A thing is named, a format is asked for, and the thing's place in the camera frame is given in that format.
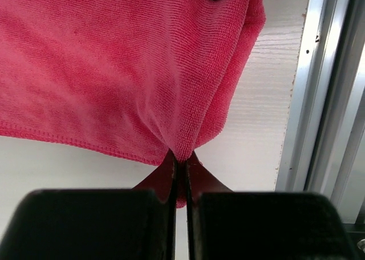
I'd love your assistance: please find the aluminium front rail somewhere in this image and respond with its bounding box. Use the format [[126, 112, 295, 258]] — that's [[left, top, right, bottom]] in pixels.
[[275, 0, 364, 225]]

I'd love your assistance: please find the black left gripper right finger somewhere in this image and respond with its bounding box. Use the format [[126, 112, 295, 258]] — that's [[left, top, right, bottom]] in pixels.
[[185, 155, 359, 259]]

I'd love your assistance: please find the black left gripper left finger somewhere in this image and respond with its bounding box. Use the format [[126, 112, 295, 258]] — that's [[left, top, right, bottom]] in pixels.
[[1, 152, 177, 259]]

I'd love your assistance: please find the red towel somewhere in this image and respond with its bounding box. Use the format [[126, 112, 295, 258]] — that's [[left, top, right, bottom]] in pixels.
[[0, 0, 267, 209]]

